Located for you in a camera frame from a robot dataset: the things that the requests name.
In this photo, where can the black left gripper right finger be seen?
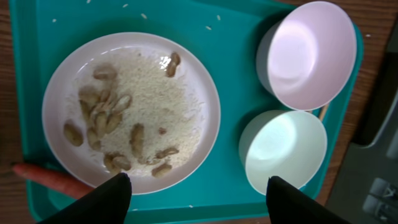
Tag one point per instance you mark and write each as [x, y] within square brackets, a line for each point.
[286, 204]

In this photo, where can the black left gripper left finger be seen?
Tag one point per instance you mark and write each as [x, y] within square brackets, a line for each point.
[108, 203]

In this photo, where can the white bowl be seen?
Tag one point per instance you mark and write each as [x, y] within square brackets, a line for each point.
[288, 144]

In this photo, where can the grey dishwasher rack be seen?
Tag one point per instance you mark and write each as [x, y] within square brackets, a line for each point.
[365, 190]

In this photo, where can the orange carrot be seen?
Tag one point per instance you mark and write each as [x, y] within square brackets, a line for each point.
[55, 180]

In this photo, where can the right wooden chopstick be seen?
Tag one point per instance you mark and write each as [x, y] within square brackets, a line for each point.
[323, 112]

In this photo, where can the pink plate with rice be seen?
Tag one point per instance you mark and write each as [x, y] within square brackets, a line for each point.
[135, 103]

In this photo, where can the teal serving tray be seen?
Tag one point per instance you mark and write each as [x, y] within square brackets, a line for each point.
[223, 35]

